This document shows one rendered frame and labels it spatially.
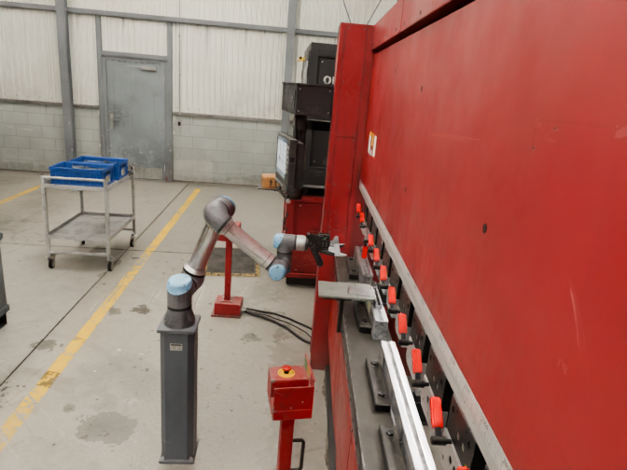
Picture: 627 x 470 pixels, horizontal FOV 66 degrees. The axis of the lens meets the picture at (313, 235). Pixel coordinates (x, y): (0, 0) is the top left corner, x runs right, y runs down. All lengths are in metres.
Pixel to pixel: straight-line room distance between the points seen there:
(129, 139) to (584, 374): 9.32
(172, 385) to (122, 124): 7.53
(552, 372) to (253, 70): 8.76
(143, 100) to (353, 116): 6.86
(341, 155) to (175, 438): 1.85
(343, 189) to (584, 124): 2.48
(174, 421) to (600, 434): 2.29
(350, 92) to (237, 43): 6.38
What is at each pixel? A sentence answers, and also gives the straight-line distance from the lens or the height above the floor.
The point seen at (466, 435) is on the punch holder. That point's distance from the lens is 1.03.
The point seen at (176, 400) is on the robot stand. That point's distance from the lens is 2.64.
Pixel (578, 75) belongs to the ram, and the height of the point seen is 1.97.
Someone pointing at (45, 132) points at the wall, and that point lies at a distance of 10.24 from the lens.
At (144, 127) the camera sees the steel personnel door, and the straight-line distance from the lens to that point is 9.58.
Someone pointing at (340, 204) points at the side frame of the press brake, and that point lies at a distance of 3.11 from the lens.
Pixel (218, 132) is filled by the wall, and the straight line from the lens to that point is 9.36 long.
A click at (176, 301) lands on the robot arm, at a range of 2.39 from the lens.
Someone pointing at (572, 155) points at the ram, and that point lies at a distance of 0.72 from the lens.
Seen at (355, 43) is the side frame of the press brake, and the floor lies 2.19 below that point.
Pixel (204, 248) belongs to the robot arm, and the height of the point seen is 1.14.
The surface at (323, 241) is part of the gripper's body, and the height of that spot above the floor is 1.23.
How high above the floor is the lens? 1.93
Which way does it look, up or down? 17 degrees down
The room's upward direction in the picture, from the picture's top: 5 degrees clockwise
